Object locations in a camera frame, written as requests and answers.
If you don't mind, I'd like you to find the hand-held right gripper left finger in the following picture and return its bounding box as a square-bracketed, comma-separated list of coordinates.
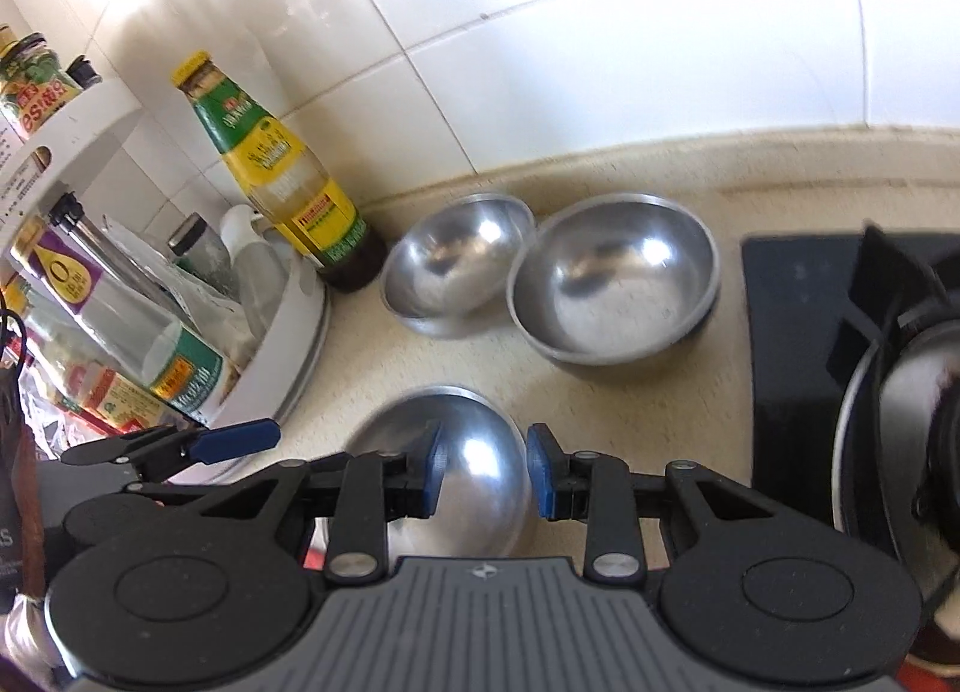
[127, 420, 449, 583]

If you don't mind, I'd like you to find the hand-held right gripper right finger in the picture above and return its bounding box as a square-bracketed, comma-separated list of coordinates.
[526, 424, 785, 583]

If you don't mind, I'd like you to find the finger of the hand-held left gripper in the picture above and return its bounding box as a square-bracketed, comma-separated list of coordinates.
[61, 418, 283, 487]

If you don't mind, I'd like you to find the stainless steel bowl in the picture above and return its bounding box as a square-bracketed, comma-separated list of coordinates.
[351, 384, 535, 559]
[508, 192, 722, 367]
[380, 192, 538, 340]

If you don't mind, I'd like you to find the white two-tier turntable rack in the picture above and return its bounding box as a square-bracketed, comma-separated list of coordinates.
[0, 73, 332, 477]

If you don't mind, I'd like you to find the purple label sauce bottle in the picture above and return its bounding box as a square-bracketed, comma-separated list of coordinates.
[10, 215, 242, 424]

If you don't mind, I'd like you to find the white plastic bottle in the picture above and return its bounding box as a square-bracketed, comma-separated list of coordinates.
[220, 204, 292, 307]

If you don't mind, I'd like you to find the small glass jar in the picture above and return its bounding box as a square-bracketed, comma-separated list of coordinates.
[166, 212, 227, 277]

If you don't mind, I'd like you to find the green yellow label sauce bottle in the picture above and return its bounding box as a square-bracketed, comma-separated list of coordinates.
[171, 52, 390, 294]

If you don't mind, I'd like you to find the black gas stove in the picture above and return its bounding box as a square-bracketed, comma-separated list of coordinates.
[740, 224, 960, 665]

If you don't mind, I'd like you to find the red label jar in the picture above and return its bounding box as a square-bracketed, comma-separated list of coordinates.
[0, 24, 82, 142]

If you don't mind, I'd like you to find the red cloth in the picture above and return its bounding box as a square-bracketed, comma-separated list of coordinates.
[300, 546, 960, 692]

